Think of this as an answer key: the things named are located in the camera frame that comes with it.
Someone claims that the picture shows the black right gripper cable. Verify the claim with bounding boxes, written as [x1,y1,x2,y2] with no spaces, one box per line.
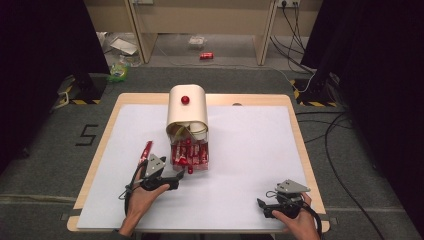
[300,202,324,240]

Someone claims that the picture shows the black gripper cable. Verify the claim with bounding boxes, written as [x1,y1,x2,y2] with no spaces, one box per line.
[300,202,324,240]
[118,159,150,218]

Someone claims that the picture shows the black stand base striped tape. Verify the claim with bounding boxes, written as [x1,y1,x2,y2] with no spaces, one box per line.
[52,73,108,110]
[289,78,340,108]

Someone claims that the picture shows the black power cables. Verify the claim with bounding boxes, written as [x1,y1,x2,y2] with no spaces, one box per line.
[269,2,317,75]

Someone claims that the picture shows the pile of red packets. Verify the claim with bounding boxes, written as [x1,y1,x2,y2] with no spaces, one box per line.
[171,139,209,167]

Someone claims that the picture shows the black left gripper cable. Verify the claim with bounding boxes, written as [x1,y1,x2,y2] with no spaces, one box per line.
[118,159,150,218]

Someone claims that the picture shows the clear plastic container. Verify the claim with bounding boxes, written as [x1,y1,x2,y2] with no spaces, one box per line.
[188,35,208,50]

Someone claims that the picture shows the clear drawer with red knobs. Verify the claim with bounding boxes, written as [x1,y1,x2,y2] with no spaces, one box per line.
[169,137,211,175]

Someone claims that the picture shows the black floor cables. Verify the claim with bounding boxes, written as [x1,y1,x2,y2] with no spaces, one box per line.
[294,111,389,240]

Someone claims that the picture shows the white paper cup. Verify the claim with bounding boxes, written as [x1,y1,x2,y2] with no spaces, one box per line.
[189,121,208,140]

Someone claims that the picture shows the beige cylinder container red knob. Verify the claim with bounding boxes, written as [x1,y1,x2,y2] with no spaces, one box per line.
[165,84,210,148]

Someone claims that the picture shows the black curtain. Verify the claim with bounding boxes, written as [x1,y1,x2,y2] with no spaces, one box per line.
[300,0,424,236]
[0,0,112,174]

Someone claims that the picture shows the beige wooden desk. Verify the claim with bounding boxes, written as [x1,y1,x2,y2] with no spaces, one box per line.
[83,0,324,67]

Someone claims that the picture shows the clear plastic bag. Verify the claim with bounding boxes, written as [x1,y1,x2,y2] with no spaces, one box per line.
[95,31,143,68]

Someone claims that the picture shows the single red stick sachet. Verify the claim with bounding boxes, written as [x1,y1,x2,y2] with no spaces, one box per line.
[138,140,154,165]

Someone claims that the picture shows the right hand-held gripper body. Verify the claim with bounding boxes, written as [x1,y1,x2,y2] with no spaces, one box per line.
[273,179,312,220]

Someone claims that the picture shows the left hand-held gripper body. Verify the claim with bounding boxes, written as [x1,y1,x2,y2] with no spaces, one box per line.
[141,153,170,192]

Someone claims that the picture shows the white paper mat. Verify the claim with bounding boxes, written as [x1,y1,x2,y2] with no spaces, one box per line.
[76,103,309,232]

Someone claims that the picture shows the white wall socket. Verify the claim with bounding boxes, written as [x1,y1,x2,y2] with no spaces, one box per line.
[277,0,301,9]

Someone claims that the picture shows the person's right hand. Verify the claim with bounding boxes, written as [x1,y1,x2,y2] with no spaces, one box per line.
[271,191,321,240]

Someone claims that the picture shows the person's left hand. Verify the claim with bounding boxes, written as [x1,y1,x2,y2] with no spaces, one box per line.
[118,167,171,236]

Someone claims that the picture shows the white paper sheet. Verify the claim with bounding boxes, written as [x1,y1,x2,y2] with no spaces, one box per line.
[109,37,139,56]

